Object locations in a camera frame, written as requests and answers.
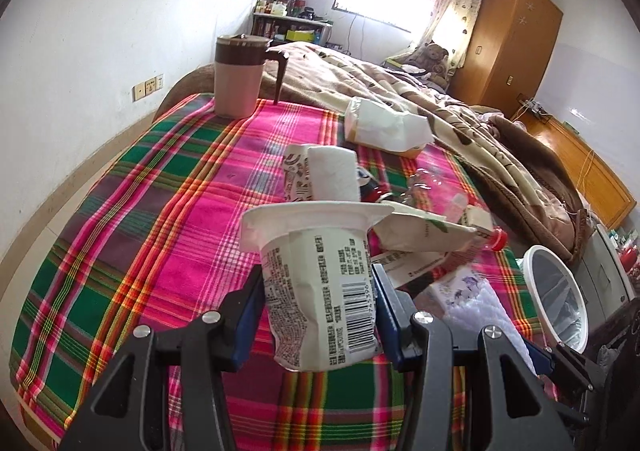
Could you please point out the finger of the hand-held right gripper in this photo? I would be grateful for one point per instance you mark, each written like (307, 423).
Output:
(565, 406)
(570, 363)

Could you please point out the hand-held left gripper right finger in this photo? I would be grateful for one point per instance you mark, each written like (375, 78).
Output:
(387, 311)

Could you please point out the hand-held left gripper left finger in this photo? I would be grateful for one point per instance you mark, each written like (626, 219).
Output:
(247, 311)

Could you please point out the white trash bin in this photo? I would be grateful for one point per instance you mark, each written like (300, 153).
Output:
(560, 301)

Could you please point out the white yogurt cup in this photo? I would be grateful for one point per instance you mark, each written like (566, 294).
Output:
(310, 291)

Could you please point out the clear plastic bottle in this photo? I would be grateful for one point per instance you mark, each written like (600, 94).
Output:
(425, 183)

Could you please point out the white printed wrapper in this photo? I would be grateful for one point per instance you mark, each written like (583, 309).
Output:
(415, 266)

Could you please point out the floral tissue packet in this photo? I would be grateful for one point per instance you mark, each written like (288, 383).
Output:
(460, 288)

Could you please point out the white paper packet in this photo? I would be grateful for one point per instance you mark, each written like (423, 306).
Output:
(425, 231)

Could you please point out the white quilted paper towel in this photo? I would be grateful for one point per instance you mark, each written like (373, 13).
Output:
(485, 326)

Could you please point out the grey storage cabinet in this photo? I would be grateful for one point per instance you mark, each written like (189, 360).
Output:
(605, 276)

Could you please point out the red cartoon can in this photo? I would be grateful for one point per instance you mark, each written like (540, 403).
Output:
(372, 191)

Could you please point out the plaid bed sheet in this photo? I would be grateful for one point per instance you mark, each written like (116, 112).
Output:
(150, 231)

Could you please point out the small beige carton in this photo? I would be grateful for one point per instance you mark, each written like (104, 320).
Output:
(475, 220)

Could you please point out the white paper bag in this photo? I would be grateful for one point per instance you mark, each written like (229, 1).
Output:
(385, 126)

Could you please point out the beige and brown blanket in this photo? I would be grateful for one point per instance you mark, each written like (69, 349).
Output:
(450, 101)

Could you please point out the pink and brown pitcher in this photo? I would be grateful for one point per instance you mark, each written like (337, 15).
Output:
(235, 81)

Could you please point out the white power strip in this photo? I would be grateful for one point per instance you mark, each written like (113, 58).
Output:
(534, 107)

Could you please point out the brown teddy bear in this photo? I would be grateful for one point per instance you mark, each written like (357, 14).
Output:
(434, 58)

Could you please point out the yellow box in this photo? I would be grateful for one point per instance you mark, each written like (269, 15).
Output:
(300, 36)

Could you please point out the white shelf unit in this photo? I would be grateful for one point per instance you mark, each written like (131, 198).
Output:
(300, 22)

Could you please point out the wooden wardrobe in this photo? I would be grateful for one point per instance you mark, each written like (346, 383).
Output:
(510, 41)

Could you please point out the bright window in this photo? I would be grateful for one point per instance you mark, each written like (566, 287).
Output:
(380, 1)

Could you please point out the beige wall socket strip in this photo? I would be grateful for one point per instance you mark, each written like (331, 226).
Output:
(147, 87)

